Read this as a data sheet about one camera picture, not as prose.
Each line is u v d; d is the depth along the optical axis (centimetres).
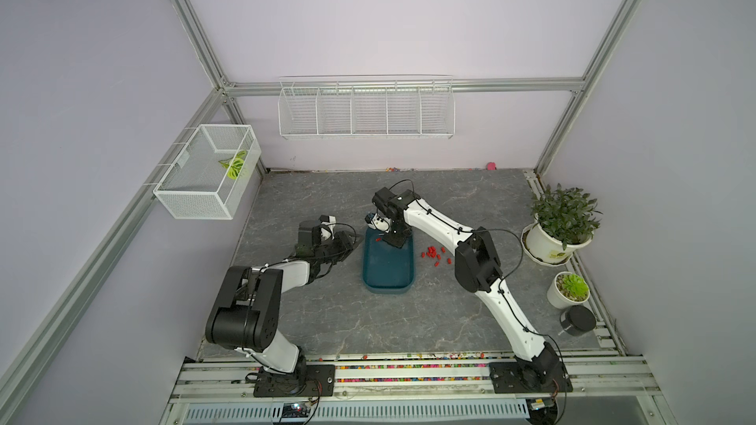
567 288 79
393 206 75
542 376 64
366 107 98
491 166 124
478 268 62
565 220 82
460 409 71
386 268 92
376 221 91
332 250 82
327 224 87
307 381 73
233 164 81
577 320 79
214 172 83
